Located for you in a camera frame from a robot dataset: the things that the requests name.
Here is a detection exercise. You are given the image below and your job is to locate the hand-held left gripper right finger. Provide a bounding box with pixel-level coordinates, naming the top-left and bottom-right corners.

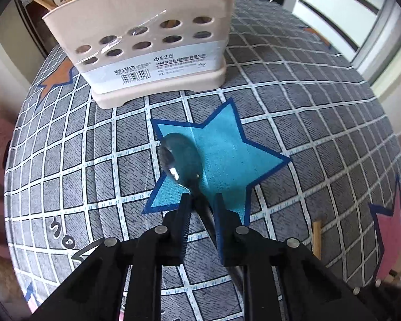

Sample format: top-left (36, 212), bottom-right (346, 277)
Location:
top-left (214, 192), bottom-right (378, 321)

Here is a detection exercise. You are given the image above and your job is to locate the grey checkered tablecloth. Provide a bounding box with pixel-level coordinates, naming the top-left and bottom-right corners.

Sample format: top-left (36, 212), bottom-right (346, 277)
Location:
top-left (3, 0), bottom-right (401, 321)

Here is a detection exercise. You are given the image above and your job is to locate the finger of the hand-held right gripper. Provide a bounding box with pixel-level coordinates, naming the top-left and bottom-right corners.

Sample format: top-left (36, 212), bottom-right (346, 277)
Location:
top-left (351, 269), bottom-right (401, 309)

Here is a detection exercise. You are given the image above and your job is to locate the white cabinet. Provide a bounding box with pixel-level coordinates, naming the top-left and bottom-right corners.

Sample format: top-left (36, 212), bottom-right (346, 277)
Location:
top-left (292, 0), bottom-right (401, 108)

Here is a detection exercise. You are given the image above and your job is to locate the beige plastic utensil holder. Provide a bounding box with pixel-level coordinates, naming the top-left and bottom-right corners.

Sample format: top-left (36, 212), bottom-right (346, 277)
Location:
top-left (41, 0), bottom-right (234, 110)

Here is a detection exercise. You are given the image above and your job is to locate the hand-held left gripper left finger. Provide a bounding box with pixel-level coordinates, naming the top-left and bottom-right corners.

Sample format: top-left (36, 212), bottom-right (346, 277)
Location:
top-left (28, 193), bottom-right (192, 321)

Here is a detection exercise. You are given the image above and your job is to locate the clear plastic spoon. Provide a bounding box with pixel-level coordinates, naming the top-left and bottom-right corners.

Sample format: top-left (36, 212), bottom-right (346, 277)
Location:
top-left (159, 133), bottom-right (221, 241)

